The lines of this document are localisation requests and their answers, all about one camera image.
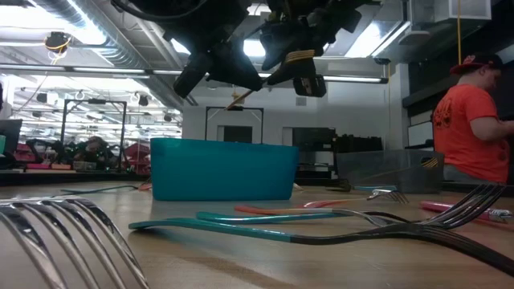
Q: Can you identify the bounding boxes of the black gantry frame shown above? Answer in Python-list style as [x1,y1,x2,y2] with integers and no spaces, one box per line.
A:
[204,105,265,146]
[59,99,129,165]

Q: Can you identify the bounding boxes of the yellow hanging cable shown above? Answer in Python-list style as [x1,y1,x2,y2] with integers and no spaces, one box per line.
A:
[456,0,463,65]

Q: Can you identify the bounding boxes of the pink-handled silver fork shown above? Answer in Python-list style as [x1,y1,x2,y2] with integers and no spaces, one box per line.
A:
[418,199,514,226]

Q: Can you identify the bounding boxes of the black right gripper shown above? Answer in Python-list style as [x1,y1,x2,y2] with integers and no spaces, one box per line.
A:
[259,0,362,98]

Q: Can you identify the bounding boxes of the black ceiling cable reel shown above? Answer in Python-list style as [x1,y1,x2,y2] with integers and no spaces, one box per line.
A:
[43,31,72,55]

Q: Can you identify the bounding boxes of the person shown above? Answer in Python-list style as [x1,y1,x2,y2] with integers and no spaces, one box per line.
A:
[431,51,514,185]

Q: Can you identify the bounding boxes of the translucent grey plastic bin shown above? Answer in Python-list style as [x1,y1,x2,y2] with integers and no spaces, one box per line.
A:
[336,149,445,195]

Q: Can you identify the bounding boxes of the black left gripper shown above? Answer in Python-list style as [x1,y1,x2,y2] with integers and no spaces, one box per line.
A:
[132,0,265,100]

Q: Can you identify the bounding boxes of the black storage cabinets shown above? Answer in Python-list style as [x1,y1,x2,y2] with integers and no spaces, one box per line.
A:
[292,127,385,180]

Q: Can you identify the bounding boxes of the blue plastic bin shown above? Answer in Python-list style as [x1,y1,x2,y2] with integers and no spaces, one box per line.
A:
[149,137,300,202]

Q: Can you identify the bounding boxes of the long ceiling light bar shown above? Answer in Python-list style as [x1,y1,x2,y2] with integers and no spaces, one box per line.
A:
[0,63,390,84]

